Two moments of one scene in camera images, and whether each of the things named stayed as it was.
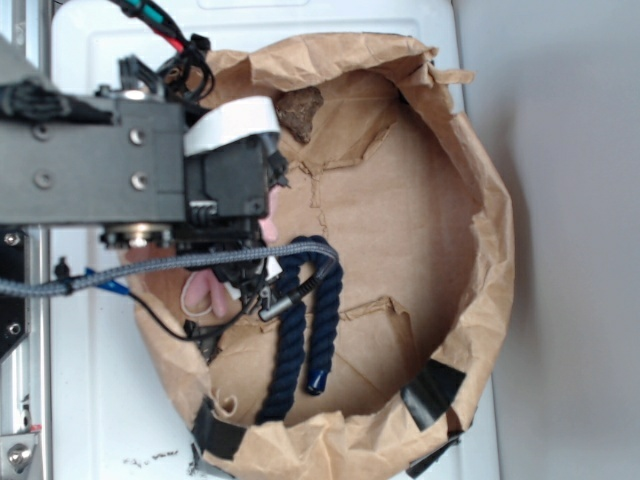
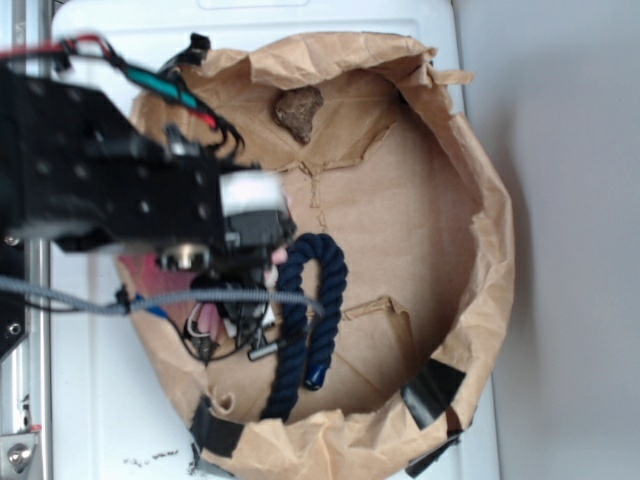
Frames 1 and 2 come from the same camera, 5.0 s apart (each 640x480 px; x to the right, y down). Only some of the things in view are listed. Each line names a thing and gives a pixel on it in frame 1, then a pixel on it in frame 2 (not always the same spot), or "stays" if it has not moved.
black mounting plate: (13, 310) stays
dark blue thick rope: (290, 345) stays
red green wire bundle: (187, 72) -> (190, 105)
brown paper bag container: (388, 168) stays
